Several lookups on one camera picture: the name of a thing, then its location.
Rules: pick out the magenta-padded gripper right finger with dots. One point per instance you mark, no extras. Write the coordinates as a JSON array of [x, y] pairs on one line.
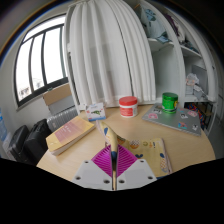
[[135, 174]]

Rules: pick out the small white card box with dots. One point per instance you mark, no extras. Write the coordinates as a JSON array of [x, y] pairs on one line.
[[95, 112]]

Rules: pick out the black bag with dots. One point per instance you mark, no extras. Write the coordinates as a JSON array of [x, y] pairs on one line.
[[16, 143], [36, 141]]

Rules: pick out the dark-framed window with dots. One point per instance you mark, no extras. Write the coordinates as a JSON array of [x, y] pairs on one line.
[[41, 60]]

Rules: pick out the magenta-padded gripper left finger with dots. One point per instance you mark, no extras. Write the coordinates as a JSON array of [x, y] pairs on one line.
[[89, 173]]

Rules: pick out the yellow book with pink cover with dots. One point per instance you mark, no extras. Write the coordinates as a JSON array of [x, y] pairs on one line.
[[68, 133]]

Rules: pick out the yellow patterned towel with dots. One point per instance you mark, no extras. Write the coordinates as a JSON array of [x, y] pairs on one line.
[[148, 150]]

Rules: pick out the cardboard box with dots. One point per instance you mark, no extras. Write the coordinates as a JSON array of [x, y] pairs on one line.
[[56, 95]]

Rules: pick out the white curtain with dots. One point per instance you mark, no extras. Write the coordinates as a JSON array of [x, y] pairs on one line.
[[110, 53]]

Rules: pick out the green round tin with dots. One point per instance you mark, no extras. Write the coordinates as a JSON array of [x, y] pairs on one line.
[[170, 101]]

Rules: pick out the white radiator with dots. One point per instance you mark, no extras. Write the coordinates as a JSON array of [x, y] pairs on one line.
[[61, 118]]

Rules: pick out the white jar with red lid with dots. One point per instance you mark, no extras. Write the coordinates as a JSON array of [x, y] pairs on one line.
[[128, 107]]

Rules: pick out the white shelf unit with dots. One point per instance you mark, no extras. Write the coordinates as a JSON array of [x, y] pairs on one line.
[[173, 66]]

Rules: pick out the grey laptop with stickers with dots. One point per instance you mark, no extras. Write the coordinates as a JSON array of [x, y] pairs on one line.
[[173, 120]]

